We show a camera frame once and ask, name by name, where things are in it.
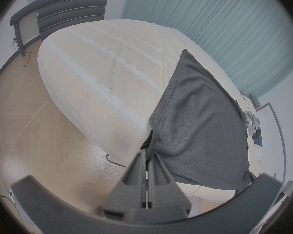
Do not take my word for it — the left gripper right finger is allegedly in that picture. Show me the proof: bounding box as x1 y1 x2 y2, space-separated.
149 153 192 214

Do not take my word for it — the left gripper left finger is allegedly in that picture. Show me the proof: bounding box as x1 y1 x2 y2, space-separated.
103 150 147 214

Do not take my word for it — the black T-shirt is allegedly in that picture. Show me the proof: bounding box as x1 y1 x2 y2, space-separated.
140 48 254 191

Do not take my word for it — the pile of clothes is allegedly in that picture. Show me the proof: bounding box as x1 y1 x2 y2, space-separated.
243 110 263 147

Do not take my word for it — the bed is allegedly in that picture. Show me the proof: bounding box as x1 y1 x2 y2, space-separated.
37 19 282 203

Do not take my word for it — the white printed pillow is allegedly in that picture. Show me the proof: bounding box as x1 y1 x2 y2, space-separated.
240 95 253 111

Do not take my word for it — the grey bedside table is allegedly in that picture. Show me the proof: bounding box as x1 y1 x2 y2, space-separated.
248 94 261 108

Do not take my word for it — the blue-green curtain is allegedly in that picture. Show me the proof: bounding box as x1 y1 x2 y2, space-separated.
193 0 293 98
121 0 240 39

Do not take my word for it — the black chest of drawers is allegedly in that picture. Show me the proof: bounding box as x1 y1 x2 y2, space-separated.
37 0 108 42

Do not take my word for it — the black cable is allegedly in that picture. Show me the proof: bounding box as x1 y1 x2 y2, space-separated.
106 154 127 168

